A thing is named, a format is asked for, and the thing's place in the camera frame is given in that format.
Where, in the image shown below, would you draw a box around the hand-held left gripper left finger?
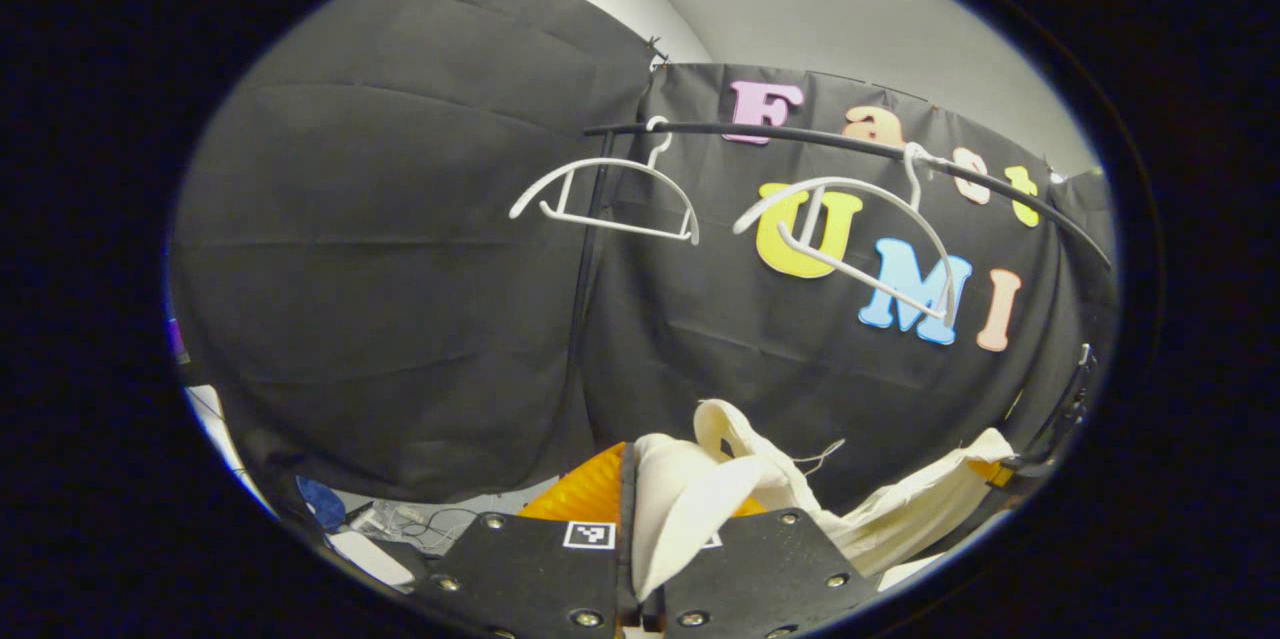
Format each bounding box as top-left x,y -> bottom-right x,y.
410,439 -> 641,639

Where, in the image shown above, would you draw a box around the white flat object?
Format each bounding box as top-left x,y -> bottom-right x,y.
328,529 -> 416,588

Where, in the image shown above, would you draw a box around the cream shirt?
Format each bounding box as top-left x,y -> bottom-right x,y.
630,399 -> 1017,602

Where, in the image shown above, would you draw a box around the white plastic hanger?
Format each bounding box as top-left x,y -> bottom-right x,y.
733,143 -> 959,326
508,115 -> 701,246

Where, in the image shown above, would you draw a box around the black backdrop cloth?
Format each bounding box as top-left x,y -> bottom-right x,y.
170,0 -> 1121,510

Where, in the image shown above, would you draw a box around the thin floor cables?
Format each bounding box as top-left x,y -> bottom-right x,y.
345,502 -> 481,552

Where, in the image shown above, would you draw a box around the white paper sheet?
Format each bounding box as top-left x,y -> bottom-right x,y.
878,553 -> 941,593

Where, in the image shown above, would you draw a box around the black clothes rack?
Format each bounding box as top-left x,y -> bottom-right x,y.
568,121 -> 1113,370

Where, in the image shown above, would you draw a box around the blue object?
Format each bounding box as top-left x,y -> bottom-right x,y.
297,476 -> 347,533

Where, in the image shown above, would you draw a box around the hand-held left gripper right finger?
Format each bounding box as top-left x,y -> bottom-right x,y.
645,507 -> 883,639

